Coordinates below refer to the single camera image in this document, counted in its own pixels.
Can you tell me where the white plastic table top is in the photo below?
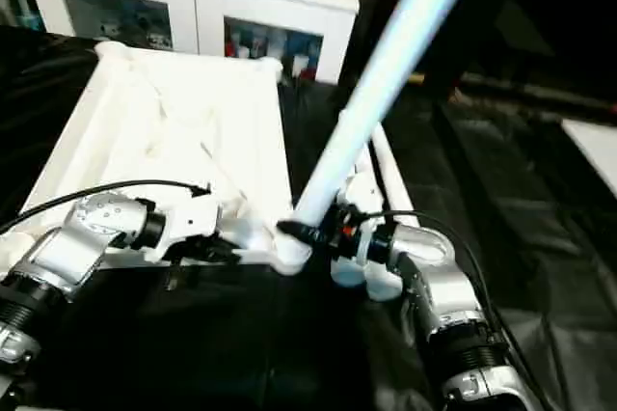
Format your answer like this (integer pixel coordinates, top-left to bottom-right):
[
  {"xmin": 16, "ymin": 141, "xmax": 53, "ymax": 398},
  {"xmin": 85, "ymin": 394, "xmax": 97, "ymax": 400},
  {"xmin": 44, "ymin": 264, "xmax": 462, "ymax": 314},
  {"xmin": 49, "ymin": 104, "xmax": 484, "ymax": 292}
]
[{"xmin": 0, "ymin": 41, "xmax": 311, "ymax": 275}]

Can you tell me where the black work mat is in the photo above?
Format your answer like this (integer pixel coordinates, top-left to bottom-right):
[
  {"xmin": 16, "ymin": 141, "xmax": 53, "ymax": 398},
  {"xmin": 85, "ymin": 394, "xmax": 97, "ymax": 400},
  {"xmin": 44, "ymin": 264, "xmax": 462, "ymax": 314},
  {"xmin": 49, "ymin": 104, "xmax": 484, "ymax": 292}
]
[{"xmin": 0, "ymin": 25, "xmax": 617, "ymax": 411}]

